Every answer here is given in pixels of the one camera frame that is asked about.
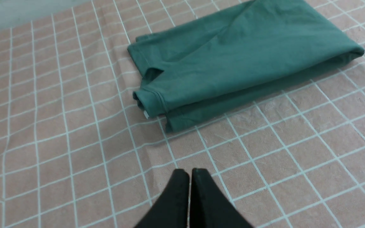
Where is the pink grid tablecloth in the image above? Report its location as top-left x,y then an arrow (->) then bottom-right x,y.
0,0 -> 365,228

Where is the green long-sleeved shirt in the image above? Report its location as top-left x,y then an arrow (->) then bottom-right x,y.
127,0 -> 365,132

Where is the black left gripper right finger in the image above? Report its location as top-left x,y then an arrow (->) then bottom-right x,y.
189,168 -> 252,228

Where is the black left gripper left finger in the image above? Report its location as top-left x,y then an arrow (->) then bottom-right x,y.
135,169 -> 190,228

